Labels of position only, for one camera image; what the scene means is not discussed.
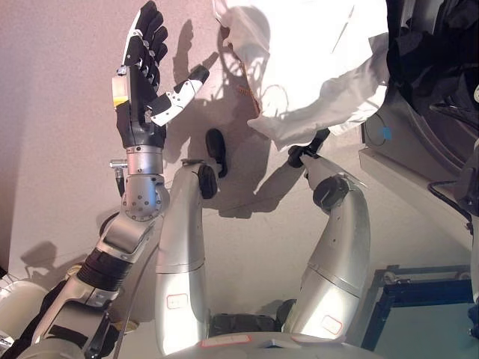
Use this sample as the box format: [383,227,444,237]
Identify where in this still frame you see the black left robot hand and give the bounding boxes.
[111,0,210,148]

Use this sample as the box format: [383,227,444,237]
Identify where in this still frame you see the black garment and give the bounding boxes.
[386,0,479,114]

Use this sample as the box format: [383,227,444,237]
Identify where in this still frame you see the dark grey washing machine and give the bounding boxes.
[358,67,479,190]

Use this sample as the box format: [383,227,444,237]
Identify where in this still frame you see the black left robot foot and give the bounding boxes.
[205,128,230,179]

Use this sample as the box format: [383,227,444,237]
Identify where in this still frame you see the silver left robot leg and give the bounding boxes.
[154,156,226,356]

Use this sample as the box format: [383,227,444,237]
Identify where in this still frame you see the silver robot leg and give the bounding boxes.
[154,156,226,356]
[283,153,372,343]

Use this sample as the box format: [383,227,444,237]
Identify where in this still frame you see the white garment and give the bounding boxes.
[212,0,391,153]

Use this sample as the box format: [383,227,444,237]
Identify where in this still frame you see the silver right robot leg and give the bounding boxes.
[283,153,372,343]

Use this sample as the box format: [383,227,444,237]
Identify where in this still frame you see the grey robot torso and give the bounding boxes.
[160,331,379,359]

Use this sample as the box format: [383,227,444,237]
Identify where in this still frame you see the blue metal frame cart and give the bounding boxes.
[361,264,479,353]

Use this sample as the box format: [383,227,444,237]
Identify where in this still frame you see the black cable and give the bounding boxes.
[427,178,475,230]

